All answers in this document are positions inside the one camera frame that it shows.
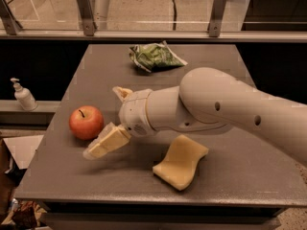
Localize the red apple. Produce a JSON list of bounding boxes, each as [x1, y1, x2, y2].
[[69, 105, 104, 140]]

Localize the green jalapeno chip bag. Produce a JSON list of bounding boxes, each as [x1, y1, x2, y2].
[[129, 41, 187, 73]]

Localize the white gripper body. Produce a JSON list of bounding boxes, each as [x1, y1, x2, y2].
[[119, 89, 156, 137]]

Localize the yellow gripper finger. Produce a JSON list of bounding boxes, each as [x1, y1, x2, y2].
[[112, 86, 133, 103], [83, 123, 131, 160]]

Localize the metal railing post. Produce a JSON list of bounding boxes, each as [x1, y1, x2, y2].
[[0, 0, 22, 35], [208, 0, 226, 37], [76, 0, 97, 36]]

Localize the metal railing post right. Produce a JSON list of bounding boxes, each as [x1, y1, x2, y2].
[[208, 0, 226, 37]]

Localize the metal railing post far left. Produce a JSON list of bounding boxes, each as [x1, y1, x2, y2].
[[0, 0, 22, 35]]

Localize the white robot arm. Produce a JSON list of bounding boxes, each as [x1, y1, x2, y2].
[[83, 67, 307, 164]]

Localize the white pump bottle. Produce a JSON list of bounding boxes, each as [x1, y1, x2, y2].
[[11, 78, 37, 111]]

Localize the yellow sponge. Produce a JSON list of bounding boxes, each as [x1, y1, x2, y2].
[[153, 135, 209, 191]]

